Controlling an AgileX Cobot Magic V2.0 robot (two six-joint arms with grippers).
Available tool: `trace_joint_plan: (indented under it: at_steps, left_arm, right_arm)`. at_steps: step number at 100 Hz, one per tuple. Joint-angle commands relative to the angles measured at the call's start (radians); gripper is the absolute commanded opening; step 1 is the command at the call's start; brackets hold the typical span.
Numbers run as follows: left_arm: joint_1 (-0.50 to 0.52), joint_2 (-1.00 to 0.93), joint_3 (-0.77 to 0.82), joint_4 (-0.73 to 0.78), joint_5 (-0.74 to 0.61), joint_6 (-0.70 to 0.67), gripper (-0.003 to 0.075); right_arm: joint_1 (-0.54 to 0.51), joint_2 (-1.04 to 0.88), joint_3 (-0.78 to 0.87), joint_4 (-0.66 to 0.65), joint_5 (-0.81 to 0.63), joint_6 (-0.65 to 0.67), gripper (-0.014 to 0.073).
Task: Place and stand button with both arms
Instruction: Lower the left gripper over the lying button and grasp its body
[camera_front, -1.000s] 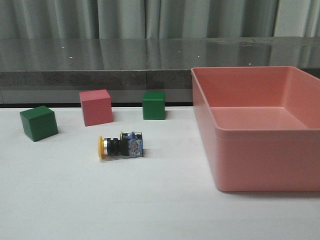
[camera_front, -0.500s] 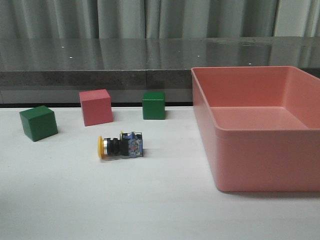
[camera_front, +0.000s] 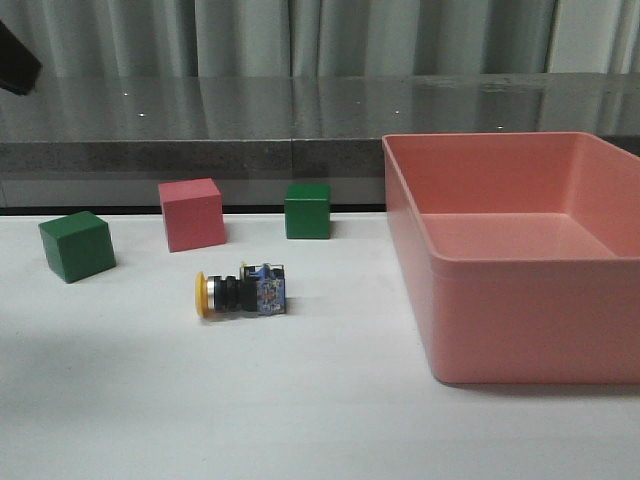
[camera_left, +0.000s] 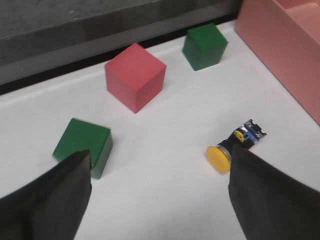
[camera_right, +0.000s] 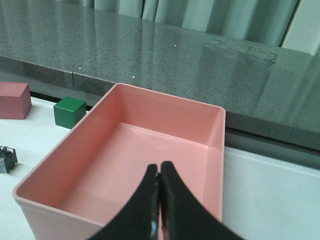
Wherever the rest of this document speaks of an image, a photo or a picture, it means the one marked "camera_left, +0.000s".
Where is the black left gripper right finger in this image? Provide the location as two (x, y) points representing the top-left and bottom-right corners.
(228, 145), (320, 240)

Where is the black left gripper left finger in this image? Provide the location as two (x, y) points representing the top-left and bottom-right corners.
(0, 150), (92, 240)

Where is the left green wooden cube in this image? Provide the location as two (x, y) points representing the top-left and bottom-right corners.
(53, 118), (114, 179)

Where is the green wooden cube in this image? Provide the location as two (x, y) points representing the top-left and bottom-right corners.
(182, 23), (228, 71)
(53, 118), (114, 179)

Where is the pink wooden cube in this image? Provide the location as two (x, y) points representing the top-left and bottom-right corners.
(104, 43), (167, 114)

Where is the grey stone ledge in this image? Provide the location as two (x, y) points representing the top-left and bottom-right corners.
(0, 0), (242, 85)

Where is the pink plastic bin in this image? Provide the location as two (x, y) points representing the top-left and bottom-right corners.
(235, 0), (320, 123)

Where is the right green wooden cube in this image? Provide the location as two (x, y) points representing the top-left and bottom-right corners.
(182, 23), (228, 71)

